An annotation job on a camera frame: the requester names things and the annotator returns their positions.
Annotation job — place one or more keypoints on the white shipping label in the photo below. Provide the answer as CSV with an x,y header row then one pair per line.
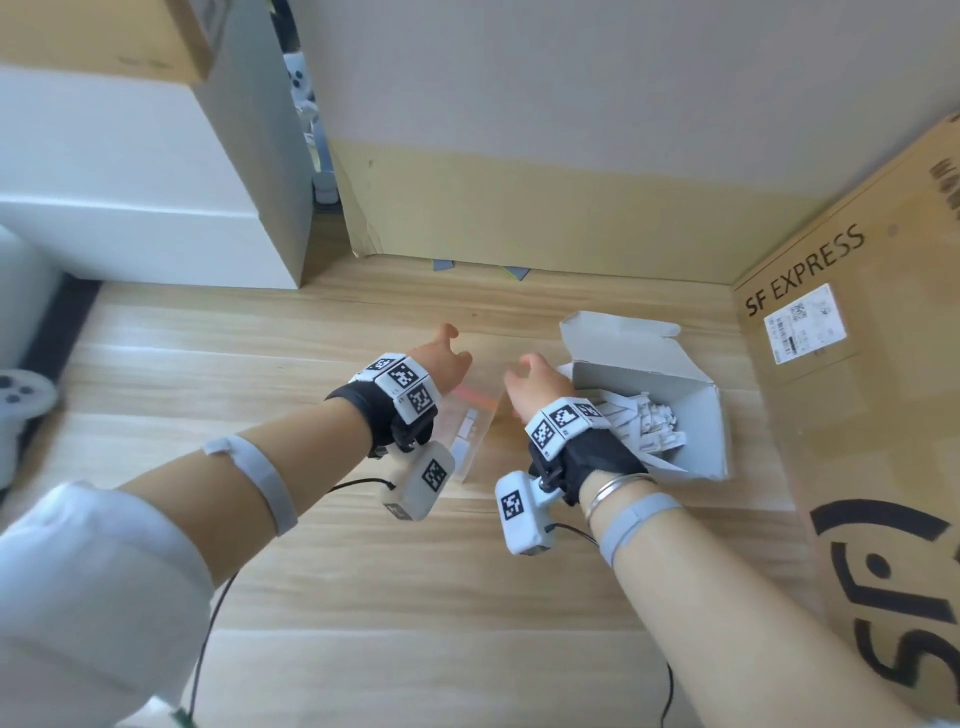
x,y
804,322

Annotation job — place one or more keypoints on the large brown shipping carton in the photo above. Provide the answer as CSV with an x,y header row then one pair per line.
x,y
885,450

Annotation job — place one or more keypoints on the person's right hand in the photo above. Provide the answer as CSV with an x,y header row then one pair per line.
x,y
536,390

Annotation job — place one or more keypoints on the person's left forearm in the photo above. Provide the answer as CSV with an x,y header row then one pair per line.
x,y
262,480

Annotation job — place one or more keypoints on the person's left thumb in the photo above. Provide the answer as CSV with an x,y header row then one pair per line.
x,y
447,336

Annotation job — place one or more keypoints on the grey forearm band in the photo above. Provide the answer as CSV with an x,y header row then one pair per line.
x,y
259,480
634,521

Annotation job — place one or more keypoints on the open white cardboard box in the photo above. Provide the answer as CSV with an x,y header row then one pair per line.
x,y
645,352

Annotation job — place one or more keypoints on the white sleeve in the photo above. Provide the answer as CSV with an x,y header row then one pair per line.
x,y
82,600

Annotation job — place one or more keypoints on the person's right forearm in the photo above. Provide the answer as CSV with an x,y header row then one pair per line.
x,y
720,615

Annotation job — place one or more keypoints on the grey tape piece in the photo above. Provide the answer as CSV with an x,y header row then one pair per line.
x,y
442,264
517,273

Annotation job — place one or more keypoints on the brown cardboard box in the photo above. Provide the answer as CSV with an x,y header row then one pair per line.
x,y
97,34

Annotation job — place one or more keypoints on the pile of white plastic parts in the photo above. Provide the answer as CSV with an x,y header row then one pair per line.
x,y
645,424

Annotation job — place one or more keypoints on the person's left hand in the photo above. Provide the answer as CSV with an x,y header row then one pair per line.
x,y
450,367

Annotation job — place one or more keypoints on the white cabinet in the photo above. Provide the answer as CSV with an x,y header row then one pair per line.
x,y
150,172

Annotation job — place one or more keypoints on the clear plastic bag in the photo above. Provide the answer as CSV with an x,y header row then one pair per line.
x,y
474,439

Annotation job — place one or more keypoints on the black floor mat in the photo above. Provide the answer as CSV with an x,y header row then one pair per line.
x,y
64,337

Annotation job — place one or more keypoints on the beige cardboard sheet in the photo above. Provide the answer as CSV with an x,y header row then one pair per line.
x,y
570,210

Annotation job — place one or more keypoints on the white marker tracker block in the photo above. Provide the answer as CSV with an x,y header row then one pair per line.
x,y
562,425
401,384

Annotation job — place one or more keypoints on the person's right thumb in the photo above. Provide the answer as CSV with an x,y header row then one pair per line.
x,y
536,365

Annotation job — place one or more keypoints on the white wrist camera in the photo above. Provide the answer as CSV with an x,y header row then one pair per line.
x,y
420,480
519,514

